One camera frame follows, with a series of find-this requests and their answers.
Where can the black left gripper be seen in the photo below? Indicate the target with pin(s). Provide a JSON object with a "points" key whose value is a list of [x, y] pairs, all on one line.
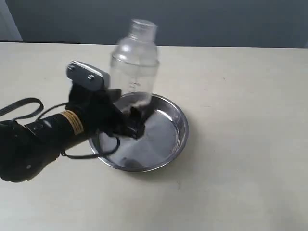
{"points": [[88, 113]]}

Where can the clear plastic shaker bottle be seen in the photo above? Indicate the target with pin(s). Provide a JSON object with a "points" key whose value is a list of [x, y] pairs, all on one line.
{"points": [[134, 62]]}

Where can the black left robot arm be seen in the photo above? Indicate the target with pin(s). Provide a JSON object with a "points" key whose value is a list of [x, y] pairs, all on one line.
{"points": [[26, 150]]}

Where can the round stainless steel plate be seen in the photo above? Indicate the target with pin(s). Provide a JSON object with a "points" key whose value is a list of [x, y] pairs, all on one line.
{"points": [[165, 136]]}

